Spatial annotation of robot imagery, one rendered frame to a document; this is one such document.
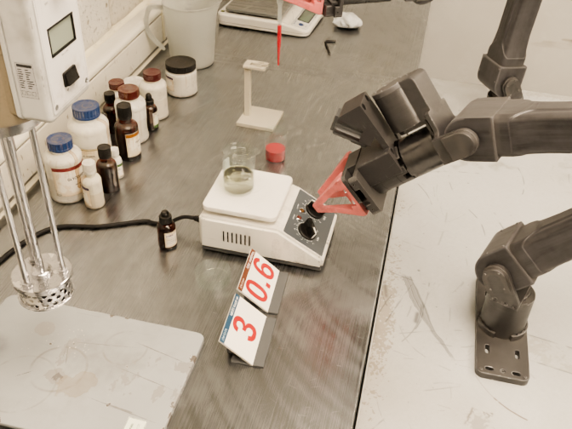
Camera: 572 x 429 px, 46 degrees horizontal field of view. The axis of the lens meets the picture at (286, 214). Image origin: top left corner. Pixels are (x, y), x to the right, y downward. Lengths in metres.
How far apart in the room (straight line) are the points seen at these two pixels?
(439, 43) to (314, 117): 1.13
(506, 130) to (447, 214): 0.42
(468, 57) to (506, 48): 1.14
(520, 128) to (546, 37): 1.71
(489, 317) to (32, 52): 0.68
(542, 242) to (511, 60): 0.59
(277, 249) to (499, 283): 0.34
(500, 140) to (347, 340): 0.34
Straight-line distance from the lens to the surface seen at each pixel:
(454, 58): 2.54
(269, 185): 1.08
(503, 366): 0.97
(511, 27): 1.39
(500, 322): 0.98
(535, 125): 0.82
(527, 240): 0.90
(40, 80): 0.62
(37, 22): 0.60
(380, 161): 0.89
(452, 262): 1.12
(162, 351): 0.93
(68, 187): 1.20
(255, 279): 1.00
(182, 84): 1.51
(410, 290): 1.05
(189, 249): 1.09
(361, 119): 0.87
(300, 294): 1.02
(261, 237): 1.03
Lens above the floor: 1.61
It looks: 37 degrees down
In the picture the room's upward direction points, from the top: 3 degrees clockwise
